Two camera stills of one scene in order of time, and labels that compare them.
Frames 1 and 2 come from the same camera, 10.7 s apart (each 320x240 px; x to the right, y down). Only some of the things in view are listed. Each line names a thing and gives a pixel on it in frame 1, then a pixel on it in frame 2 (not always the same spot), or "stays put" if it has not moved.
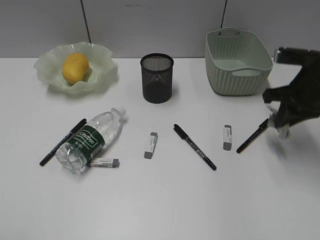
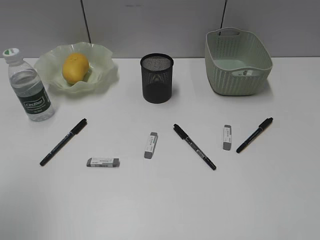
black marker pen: [78, 126] stays put
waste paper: [284, 132] → [245, 72]
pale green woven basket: [238, 63] stays put
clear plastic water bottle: [90, 141] → [29, 84]
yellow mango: [75, 67] stays put
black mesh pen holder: [157, 71] stays put
